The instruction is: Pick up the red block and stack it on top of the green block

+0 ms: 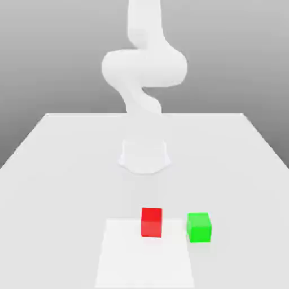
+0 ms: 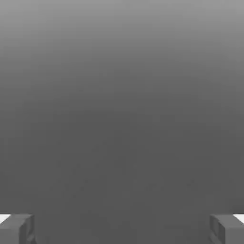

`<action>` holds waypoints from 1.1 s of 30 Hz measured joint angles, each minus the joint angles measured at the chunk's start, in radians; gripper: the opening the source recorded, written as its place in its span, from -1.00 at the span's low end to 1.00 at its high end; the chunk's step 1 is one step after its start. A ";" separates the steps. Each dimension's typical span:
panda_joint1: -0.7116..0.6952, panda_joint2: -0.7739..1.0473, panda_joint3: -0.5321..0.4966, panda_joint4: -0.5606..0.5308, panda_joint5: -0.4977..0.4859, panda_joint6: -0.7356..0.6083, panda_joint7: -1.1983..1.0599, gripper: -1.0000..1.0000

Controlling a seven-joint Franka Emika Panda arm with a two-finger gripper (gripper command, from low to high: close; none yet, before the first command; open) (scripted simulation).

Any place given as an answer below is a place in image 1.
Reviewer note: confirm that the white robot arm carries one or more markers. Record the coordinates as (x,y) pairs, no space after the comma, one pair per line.
(144,67)

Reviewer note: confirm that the small green cube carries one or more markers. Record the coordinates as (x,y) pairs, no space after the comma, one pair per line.
(199,228)

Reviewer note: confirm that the small red cube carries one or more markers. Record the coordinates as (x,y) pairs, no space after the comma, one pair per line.
(151,222)

